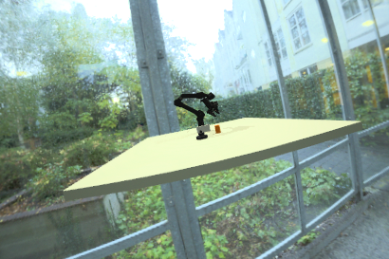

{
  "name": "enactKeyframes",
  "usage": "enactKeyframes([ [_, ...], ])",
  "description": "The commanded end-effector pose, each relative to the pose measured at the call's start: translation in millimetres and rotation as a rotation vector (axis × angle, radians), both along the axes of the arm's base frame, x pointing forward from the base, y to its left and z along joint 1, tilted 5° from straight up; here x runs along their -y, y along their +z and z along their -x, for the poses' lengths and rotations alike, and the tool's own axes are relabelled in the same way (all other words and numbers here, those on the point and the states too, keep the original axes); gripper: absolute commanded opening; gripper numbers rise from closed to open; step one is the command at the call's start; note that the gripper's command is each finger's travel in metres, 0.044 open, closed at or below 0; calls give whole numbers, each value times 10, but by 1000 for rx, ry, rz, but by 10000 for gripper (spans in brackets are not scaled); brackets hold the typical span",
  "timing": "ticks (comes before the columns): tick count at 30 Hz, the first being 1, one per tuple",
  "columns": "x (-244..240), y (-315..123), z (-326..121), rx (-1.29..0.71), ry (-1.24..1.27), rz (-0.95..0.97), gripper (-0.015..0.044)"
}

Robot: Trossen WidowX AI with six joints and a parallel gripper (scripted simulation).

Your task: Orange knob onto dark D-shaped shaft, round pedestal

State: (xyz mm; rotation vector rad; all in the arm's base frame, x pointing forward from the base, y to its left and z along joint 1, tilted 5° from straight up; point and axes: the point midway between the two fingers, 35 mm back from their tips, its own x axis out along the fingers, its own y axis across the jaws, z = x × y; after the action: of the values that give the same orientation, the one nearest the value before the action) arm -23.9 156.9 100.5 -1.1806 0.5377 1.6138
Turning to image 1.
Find orange knob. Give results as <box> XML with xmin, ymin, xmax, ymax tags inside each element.
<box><xmin>214</xmin><ymin>125</ymin><xmax>221</xmax><ymax>134</ymax></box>

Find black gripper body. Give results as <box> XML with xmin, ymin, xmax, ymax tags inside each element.
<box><xmin>205</xmin><ymin>102</ymin><xmax>218</xmax><ymax>114</ymax></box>

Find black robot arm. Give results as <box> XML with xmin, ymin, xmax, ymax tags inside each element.
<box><xmin>174</xmin><ymin>92</ymin><xmax>216</xmax><ymax>126</ymax></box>

